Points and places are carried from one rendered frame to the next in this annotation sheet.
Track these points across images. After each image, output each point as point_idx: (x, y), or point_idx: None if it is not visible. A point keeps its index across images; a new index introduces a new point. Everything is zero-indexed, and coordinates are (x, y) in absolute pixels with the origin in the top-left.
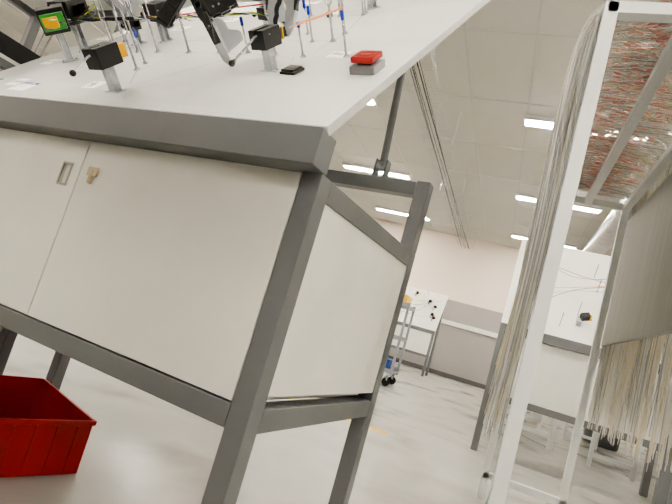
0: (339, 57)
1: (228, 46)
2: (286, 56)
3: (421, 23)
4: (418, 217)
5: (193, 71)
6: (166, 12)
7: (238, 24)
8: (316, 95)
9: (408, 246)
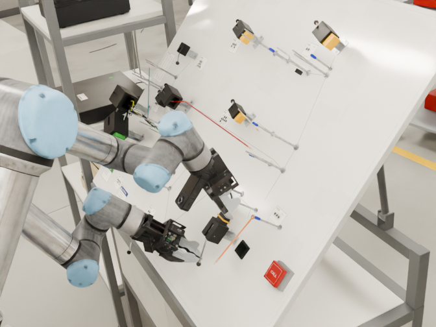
0: (275, 227)
1: (190, 259)
2: (247, 202)
3: (359, 139)
4: (415, 283)
5: (194, 212)
6: (147, 249)
7: (236, 67)
8: (244, 316)
9: (411, 303)
